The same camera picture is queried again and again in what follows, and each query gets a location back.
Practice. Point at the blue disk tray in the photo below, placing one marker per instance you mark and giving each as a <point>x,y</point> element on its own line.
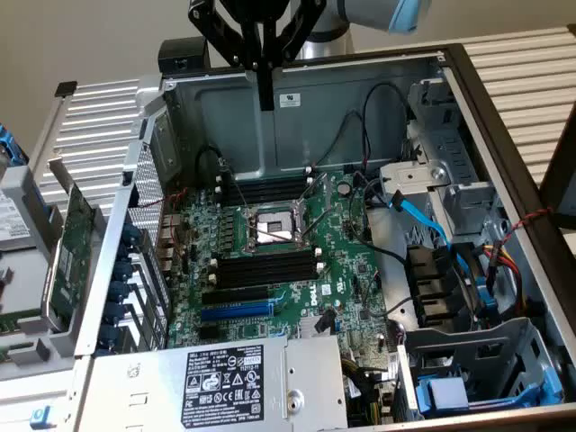
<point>445,391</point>

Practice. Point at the black box device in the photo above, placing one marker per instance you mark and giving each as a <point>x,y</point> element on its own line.
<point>180,56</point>

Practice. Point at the short black expansion slot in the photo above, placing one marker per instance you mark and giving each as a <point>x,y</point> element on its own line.
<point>209,333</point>

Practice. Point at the long blue expansion slot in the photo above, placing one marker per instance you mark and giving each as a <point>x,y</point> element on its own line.
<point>234,311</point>

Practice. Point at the metal CPU socket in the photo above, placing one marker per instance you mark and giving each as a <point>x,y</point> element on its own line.
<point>274,225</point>

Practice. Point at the dark blue card clip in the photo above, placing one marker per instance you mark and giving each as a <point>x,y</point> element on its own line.
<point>115,312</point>
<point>131,235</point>
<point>119,290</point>
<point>123,270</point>
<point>110,336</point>

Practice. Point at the blue case latch button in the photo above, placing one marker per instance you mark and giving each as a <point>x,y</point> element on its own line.
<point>41,416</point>

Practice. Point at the blue disk rail frame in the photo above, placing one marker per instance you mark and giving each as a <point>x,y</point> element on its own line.
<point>11,144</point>

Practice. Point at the small black table bracket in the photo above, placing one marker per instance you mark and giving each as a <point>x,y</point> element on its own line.
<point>65,88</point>

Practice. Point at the long black expansion slot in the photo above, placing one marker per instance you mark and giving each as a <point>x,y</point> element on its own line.
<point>234,296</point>

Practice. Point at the silver drive cage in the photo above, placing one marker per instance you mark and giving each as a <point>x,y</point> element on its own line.
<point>463,198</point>

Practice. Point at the silver power supply unit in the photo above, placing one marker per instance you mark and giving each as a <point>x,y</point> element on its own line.
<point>135,382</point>

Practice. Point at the small silver chipset heatsink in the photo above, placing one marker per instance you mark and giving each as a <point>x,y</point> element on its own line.
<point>308,328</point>

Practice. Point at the dark upright panel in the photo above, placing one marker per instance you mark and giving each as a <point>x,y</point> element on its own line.
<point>562,180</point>

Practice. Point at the round coin battery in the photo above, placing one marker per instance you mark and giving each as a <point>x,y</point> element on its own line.
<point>345,187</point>

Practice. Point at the thin metal locking lever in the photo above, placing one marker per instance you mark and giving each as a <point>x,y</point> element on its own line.
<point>317,223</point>

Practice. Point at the open grey PC case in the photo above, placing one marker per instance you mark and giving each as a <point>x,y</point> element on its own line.
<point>342,90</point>

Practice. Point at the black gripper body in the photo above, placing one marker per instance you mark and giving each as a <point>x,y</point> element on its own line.
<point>254,6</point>

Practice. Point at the black fan shroud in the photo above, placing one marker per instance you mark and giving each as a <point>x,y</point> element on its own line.
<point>432,279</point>

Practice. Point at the green Dell motherboard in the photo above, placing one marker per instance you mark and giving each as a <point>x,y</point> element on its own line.
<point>360,270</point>

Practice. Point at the grey parts rack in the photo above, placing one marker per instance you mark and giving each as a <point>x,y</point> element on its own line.
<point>22,288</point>

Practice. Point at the grey metal disk bay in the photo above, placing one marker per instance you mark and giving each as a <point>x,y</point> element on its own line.
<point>472,355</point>

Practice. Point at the silver Toshiba hard disk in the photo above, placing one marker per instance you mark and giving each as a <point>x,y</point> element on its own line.
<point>11,220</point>

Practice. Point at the green graphics card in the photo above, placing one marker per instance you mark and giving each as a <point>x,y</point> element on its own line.
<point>72,252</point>

